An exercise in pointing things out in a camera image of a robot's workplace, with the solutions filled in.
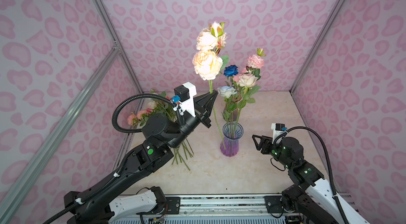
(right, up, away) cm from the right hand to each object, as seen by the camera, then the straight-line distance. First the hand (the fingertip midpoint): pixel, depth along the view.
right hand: (256, 136), depth 75 cm
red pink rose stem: (-39, -11, +16) cm, 44 cm away
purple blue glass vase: (-11, -7, +10) cm, 17 cm away
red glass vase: (-13, +13, -4) cm, 19 cm away
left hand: (-21, +19, -28) cm, 40 cm away
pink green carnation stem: (-66, +8, +28) cm, 72 cm away
